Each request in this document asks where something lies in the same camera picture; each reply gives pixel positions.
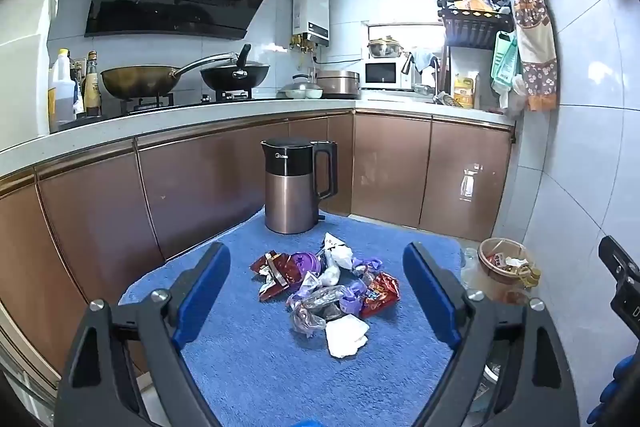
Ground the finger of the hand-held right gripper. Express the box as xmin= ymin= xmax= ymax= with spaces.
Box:
xmin=598 ymin=235 xmax=640 ymax=290

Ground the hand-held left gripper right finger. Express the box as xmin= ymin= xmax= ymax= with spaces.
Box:
xmin=402 ymin=242 xmax=581 ymax=427

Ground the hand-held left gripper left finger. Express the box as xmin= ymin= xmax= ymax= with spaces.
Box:
xmin=52 ymin=242 xmax=232 ymax=427

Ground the round trash bin with bag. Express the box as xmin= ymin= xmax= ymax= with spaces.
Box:
xmin=461 ymin=237 xmax=542 ymax=306

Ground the brown snack wrapper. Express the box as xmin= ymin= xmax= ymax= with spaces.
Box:
xmin=250 ymin=251 xmax=302 ymax=304

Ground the red snack wrapper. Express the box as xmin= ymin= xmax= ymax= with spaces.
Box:
xmin=359 ymin=272 xmax=401 ymax=319

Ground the purple candy wrapper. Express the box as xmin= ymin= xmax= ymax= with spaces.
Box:
xmin=351 ymin=257 xmax=382 ymax=279

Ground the blue towel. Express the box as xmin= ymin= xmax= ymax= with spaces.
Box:
xmin=117 ymin=206 xmax=464 ymax=427

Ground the flat white tissue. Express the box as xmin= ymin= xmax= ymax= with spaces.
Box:
xmin=325 ymin=314 xmax=370 ymax=360

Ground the thin white plastic wrap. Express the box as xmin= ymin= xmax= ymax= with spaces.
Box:
xmin=318 ymin=263 xmax=342 ymax=286

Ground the clear crumpled plastic wrapper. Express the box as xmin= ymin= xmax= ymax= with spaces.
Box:
xmin=286 ymin=284 xmax=362 ymax=337

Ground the purple plastic lid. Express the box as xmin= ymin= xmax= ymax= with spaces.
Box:
xmin=291 ymin=252 xmax=324 ymax=279

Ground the brown and black electric kettle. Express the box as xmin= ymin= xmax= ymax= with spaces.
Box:
xmin=259 ymin=138 xmax=339 ymax=236

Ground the gas stove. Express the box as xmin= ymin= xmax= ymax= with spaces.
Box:
xmin=119 ymin=89 xmax=282 ymax=116

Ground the green plastic basket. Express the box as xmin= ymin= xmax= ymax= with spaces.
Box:
xmin=491 ymin=30 xmax=520 ymax=94

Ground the floral apron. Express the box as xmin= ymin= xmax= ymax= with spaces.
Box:
xmin=512 ymin=0 xmax=559 ymax=112

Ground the kitchen faucet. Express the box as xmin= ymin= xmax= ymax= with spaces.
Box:
xmin=429 ymin=56 xmax=447 ymax=98

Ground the black frying pan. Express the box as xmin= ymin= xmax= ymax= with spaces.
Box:
xmin=199 ymin=44 xmax=271 ymax=92

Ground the golden wok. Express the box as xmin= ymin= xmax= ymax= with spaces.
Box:
xmin=100 ymin=52 xmax=239 ymax=99

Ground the white microwave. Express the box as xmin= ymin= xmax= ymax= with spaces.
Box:
xmin=360 ymin=60 xmax=414 ymax=91

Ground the pot with glass lid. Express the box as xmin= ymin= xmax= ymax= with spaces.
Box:
xmin=277 ymin=74 xmax=325 ymax=100

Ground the grey rice cooker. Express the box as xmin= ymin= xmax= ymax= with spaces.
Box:
xmin=316 ymin=69 xmax=361 ymax=100

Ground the light blue cloth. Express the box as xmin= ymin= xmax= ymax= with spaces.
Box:
xmin=409 ymin=48 xmax=435 ymax=74

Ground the white and yellow oil bottle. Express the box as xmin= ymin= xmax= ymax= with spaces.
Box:
xmin=48 ymin=49 xmax=77 ymax=131

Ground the steel pot with lid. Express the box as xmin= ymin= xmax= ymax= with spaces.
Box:
xmin=367 ymin=37 xmax=404 ymax=60

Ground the white tall appliance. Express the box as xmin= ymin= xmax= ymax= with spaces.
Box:
xmin=0 ymin=0 xmax=62 ymax=144

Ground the white water heater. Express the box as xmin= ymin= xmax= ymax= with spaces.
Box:
xmin=292 ymin=0 xmax=331 ymax=47

